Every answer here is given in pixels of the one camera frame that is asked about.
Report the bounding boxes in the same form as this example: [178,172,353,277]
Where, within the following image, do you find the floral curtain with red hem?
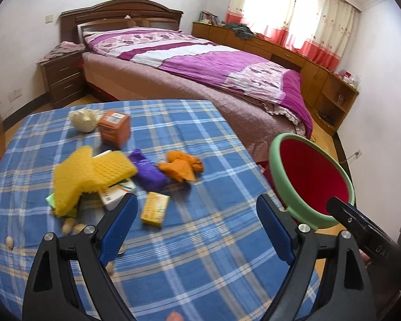
[225,0,356,71]

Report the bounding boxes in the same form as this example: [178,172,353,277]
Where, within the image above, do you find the purple plastic bag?
[129,149,169,191]

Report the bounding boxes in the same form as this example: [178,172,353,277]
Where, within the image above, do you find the small jars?
[336,70,360,89]

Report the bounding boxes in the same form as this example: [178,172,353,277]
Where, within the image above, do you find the cream foam ball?
[68,108,99,132]

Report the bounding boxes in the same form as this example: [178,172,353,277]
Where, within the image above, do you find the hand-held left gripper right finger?
[256,194,378,321]

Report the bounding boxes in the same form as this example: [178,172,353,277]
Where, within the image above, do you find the grey clothes pile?
[225,23,256,39]

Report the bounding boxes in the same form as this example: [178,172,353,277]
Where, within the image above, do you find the small yellow box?
[140,192,171,228]

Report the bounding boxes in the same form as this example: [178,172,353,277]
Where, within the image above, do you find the long wooden cabinet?
[191,21,359,136]

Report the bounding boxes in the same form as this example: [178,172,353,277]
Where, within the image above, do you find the pink cloth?
[37,41,84,64]

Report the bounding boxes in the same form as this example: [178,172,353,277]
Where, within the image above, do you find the blue plaid tablecloth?
[0,98,321,321]

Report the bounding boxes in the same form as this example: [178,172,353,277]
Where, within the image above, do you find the dark wooden nightstand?
[37,48,87,108]

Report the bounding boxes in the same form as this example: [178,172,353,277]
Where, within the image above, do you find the dark wooden bed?
[59,0,314,171]

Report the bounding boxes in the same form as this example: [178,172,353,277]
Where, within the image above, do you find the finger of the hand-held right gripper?
[327,197,368,241]

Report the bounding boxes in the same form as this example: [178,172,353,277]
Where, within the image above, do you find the red bucket with green rim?
[259,133,356,231]

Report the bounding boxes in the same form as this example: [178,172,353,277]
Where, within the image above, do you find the purple floral quilt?
[82,27,313,137]

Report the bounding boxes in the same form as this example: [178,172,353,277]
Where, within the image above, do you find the white medicine box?
[98,178,137,211]

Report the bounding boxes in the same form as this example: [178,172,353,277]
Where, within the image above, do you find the green packet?
[46,193,79,218]

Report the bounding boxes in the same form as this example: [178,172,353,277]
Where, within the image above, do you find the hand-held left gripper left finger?
[22,193,139,321]

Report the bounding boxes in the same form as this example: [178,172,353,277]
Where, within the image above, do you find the row of books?
[199,11,219,25]

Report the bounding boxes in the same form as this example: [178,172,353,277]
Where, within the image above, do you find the orange cloth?
[158,150,204,183]

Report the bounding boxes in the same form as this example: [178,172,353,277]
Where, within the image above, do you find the yellow foam net sheet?
[53,146,138,217]

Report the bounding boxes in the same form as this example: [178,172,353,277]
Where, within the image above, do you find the mauve bedspread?
[82,52,308,171]

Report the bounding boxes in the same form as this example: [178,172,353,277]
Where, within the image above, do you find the orange cardboard box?
[97,110,132,150]

